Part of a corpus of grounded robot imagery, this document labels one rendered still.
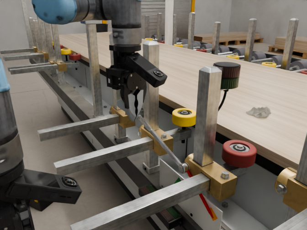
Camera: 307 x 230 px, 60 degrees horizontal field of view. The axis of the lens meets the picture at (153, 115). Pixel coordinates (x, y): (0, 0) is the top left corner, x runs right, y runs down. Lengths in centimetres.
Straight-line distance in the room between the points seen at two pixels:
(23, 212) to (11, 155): 9
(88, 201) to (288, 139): 145
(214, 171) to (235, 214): 30
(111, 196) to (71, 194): 149
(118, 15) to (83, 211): 142
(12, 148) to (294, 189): 42
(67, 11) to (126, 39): 17
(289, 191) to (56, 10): 53
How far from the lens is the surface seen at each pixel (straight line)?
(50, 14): 58
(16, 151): 40
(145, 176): 91
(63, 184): 46
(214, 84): 58
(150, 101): 80
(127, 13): 67
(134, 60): 68
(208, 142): 64
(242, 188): 92
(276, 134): 80
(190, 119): 84
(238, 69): 61
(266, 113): 92
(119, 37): 69
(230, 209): 94
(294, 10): 937
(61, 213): 190
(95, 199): 194
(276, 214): 87
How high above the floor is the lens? 123
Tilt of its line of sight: 23 degrees down
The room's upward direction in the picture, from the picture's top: straight up
